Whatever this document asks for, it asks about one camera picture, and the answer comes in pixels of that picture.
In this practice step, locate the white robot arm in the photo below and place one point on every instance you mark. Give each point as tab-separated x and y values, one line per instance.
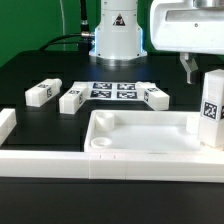
118	37

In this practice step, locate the white left fence block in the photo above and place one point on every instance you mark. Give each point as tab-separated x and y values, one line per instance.
7	123

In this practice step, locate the marker tag sheet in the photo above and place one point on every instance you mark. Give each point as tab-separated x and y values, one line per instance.
111	90

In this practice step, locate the white front fence bar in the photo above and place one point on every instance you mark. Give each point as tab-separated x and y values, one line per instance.
122	166

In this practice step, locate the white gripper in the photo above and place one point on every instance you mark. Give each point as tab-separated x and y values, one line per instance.
188	26

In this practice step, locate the white desk top tray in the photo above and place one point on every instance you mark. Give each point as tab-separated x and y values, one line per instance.
153	132

